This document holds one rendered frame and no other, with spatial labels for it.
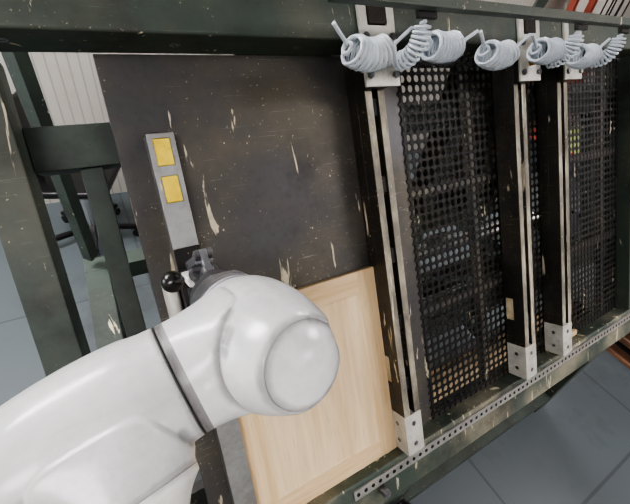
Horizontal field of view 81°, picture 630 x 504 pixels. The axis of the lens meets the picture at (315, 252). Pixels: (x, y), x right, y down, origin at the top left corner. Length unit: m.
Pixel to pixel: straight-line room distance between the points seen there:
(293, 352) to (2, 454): 0.19
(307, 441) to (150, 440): 0.79
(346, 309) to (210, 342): 0.71
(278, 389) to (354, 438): 0.88
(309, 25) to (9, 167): 0.60
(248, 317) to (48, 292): 0.53
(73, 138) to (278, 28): 0.44
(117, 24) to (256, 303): 0.57
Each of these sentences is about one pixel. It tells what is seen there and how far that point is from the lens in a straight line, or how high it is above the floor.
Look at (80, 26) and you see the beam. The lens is 0.75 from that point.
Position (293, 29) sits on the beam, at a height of 1.87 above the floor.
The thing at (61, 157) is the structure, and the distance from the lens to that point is 0.84.
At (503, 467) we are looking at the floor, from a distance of 2.50.
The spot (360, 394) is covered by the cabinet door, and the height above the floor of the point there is 1.08.
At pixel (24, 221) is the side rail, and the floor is 1.61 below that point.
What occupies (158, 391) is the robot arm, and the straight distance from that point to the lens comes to 0.31.
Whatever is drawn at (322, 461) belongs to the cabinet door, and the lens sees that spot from 1.13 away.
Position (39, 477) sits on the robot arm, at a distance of 0.32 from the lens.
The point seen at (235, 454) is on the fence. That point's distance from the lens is 0.96.
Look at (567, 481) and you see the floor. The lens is 2.68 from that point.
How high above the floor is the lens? 2.01
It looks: 40 degrees down
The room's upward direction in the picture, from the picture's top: 10 degrees clockwise
